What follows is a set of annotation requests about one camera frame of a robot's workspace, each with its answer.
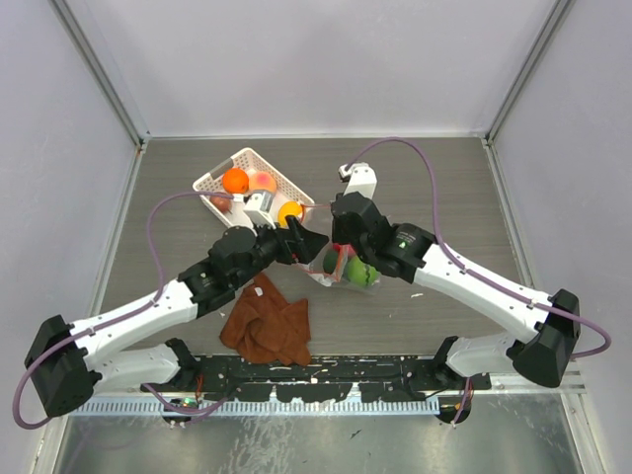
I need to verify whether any dark green avocado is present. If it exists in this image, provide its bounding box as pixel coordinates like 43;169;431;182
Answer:
322;249;340;275

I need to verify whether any orange fruit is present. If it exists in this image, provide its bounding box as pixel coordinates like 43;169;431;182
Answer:
221;167;250;195

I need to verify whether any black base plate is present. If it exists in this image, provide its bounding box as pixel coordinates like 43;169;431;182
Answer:
154;355;465;403

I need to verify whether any pink peach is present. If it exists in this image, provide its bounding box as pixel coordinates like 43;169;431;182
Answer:
249;171;277;195

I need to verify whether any white slotted cable duct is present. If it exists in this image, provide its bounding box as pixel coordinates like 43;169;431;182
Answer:
70;396;440;417

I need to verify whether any left aluminium frame post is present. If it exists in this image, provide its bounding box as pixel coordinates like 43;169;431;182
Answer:
49;1;151;147

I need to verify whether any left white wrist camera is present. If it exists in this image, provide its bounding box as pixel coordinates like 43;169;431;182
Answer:
231;190;276;227

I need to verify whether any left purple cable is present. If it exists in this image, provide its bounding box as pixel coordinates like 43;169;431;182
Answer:
12;191;236;430

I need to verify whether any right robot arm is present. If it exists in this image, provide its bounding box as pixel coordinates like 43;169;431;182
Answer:
331;192;581;389

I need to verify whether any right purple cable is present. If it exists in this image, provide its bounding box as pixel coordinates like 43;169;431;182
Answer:
343;136;612;357

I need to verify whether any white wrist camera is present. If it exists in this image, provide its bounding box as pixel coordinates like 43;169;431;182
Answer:
231;190;276;227
338;162;377;199

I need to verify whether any white plastic basket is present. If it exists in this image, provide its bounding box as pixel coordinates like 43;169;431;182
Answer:
193;148;316;227

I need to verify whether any purple cable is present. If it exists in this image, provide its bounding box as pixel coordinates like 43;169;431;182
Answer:
12;191;236;430
343;136;612;357

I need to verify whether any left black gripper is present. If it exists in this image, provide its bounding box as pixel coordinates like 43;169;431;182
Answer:
232;213;327;288

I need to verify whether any aluminium frame post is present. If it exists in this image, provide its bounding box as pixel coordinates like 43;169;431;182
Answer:
484;0;576;145
49;1;151;147

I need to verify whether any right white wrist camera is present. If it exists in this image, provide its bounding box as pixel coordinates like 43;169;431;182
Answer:
338;162;377;199

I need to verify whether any brown cloth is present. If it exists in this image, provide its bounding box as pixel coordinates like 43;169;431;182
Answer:
219;273;311;366

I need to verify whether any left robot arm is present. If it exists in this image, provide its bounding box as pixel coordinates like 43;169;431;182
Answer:
23;218;329;419

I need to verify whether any clear zip top bag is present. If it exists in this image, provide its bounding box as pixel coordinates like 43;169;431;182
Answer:
298;204;381;294

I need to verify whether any right aluminium frame post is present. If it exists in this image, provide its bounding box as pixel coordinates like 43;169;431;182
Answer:
484;0;576;145

